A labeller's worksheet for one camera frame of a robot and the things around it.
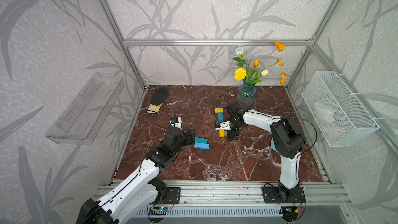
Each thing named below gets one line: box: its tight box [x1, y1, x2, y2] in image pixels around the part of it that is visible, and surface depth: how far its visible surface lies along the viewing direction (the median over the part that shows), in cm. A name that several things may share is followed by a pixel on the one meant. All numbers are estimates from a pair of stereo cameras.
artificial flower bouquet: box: [233, 41, 289, 86], surface depth 97 cm
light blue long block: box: [194, 142, 210, 150], surface depth 91 cm
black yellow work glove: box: [146, 87, 170, 115], surface depth 113 cm
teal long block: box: [194, 137, 209, 144], surface depth 93 cm
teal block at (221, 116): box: [218, 112, 224, 123], surface depth 104 cm
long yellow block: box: [219, 129, 225, 138], surface depth 96 cm
